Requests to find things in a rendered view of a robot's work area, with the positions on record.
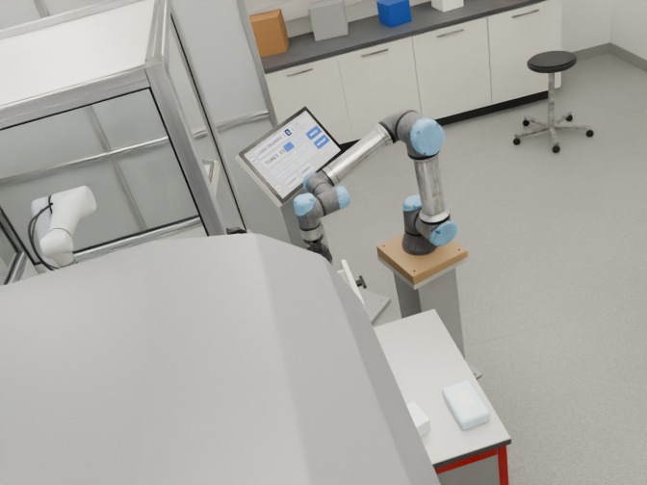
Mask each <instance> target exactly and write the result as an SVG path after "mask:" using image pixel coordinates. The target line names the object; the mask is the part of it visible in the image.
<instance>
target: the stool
mask: <svg viewBox="0 0 647 485"><path fill-rule="evenodd" d="M576 62H577V57H576V56H575V55H574V54H573V53H571V52H568V51H559V50H557V51H547V52H542V53H539V54H536V55H534V56H532V57H531V58H530V59H529V60H528V62H527V67H528V69H530V70H531V71H534V72H537V73H548V123H547V122H544V121H542V120H539V119H536V118H534V117H531V116H528V115H525V116H524V121H523V125H524V126H528V125H529V124H530V122H533V123H535V124H538V125H540V126H543V127H540V128H536V129H533V130H529V131H526V132H522V133H518V134H515V135H514V137H515V138H516V139H514V140H513V143H514V144H515V145H518V144H519V143H520V139H518V138H522V137H525V136H528V135H532V134H536V133H540V132H544V131H548V130H550V133H551V136H552V140H553V143H554V147H553V152H555V153H557V152H559V150H560V147H559V146H558V145H559V142H558V139H557V136H556V130H587V131H586V135H587V136H588V137H592V136H593V135H594V132H593V131H592V130H591V128H592V125H559V123H560V122H561V121H562V120H564V119H566V120H567V121H570V120H572V118H573V116H572V115H571V113H572V111H566V112H565V113H564V114H563V115H561V116H560V117H559V118H558V119H557V120H555V72H560V71H563V70H566V69H569V68H570V67H572V66H573V65H574V64H575V63H576ZM555 129H556V130H555Z"/></svg>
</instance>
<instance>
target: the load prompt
mask: <svg viewBox="0 0 647 485"><path fill-rule="evenodd" d="M296 132H298V129H297V128H296V127H295V126H294V125H293V124H292V123H291V124H290V125H288V126H287V127H286V128H284V129H283V130H282V131H280V132H279V133H277V134H276V135H275V136H273V137H272V138H270V139H269V140H267V141H266V142H264V143H263V144H262V145H260V146H259V147H258V148H256V149H255V150H253V151H252V152H253V153H254V155H255V156H256V157H257V158H258V159H259V160H261V159H262V158H263V157H265V156H266V155H267V154H269V153H270V152H272V151H273V150H274V149H275V148H276V147H277V146H279V145H280V144H281V143H283V142H284V141H285V140H287V139H288V138H290V137H291V136H292V135H294V134H295V133H296Z"/></svg>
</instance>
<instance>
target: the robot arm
mask: <svg viewBox="0 0 647 485"><path fill-rule="evenodd" d="M444 139H445V135H444V131H443V129H442V127H441V126H440V125H439V124H438V123H437V122H436V121H435V120H433V119H431V118H428V117H426V116H424V115H421V114H419V113H418V112H416V111H414V110H409V109H405V110H400V111H397V112H395V113H392V114H390V115H388V116H386V117H385V118H383V119H382V120H381V121H380V122H379V123H378V124H376V125H375V129H374V130H373V131H372V132H371V133H369V134H368V135H367V136H365V137H364V138H363V139H362V140H360V141H359V142H357V143H356V144H355V145H354V146H352V147H351V148H350V149H348V150H347V151H346V152H345V153H343V154H342V155H341V156H339V157H338V158H337V159H336V160H334V161H333V162H332V163H330V164H329V165H328V166H326V167H325V168H324V169H322V170H321V171H320V172H318V173H316V172H311V173H308V174H307V175H306V176H305V177H304V179H303V183H302V184H303V187H304V188H305V189H306V191H307V192H308V193H306V194H300V195H299V196H297V197H296V198H295V200H294V208H295V213H296V215H297V219H298V225H299V229H300V233H301V236H302V237H303V240H304V242H305V243H308V244H309V245H310V247H307V250H309V251H312V252H315V253H318V254H320V255H322V256H323V257H325V258H326V260H327V261H328V262H329V263H330V264H331V263H332V255H331V253H330V251H329V249H328V248H326V245H324V244H323V243H321V241H322V239H323V237H324V235H323V229H322V227H323V225H322V224H321V221H320V218H321V217H325V216H327V215H329V214H331V213H334V212H336V211H338V210H342V209H343V208H345V207H347V206H348V205H349V203H350V199H349V193H348V191H347V190H346V189H345V188H344V187H343V186H340V187H336V188H335V189H334V188H333V187H335V186H336V185H337V184H338V183H340V182H341V181H342V180H344V179H345V178H346V177H347V176H349V175H350V174H351V173H353V172H354V171H355V170H356V169H358V168H359V167H360V166H362V165H363V164H364V163H366V162H367V161H368V160H370V159H371V158H372V157H373V156H374V155H375V154H376V153H378V152H379V151H380V150H381V149H383V148H384V147H385V146H387V145H393V144H394V143H395V142H397V141H399V140H401V141H402V142H404V143H405V145H406V149H407V154H408V157H409V158H410V159H411V160H413V162H414V167H415V172H416V178H417V183H418V188H419V194H418V195H413V196H410V197H408V198H406V199H405V200H404V201H403V203H402V210H403V221H404V234H403V237H402V241H401V246H402V249H403V250H404V251H405V252H406V253H408V254H410V255H415V256H422V255H427V254H429V253H431V252H433V251H434V250H435V249H436V248H437V246H443V245H446V244H448V243H450V242H451V241H452V240H453V238H454V237H455V235H456V233H457V225H456V223H455V222H454V221H453V220H451V214H450V210H449V208H448V207H447V206H446V205H445V203H444V197H443V191H442V185H441V179H440V172H439V166H438V160H437V155H438V154H439V153H440V149H441V147H442V143H444Z"/></svg>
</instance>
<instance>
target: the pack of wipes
mask: <svg viewBox="0 0 647 485"><path fill-rule="evenodd" d="M442 392H443V397H444V399H445V400H446V402H447V404H448V406H449V407H450V409H451V411H452V413H453V415H454V417H455V419H456V420H457V422H458V424H459V425H460V427H461V429H462V430H466V429H469V428H472V427H474V426H477V425H480V424H483V423H485V422H488V421H490V412H489V411H488V409H487V407H486V406H485V404H484V403H483V401H482V400H481V398H480V396H479V394H478V393H477V391H476V390H475V388H474V387H473V385H472V383H471V382H470V381H469V380H464V381H461V382H458V383H456V384H453V385H451V386H448V387H446V388H443V390H442Z"/></svg>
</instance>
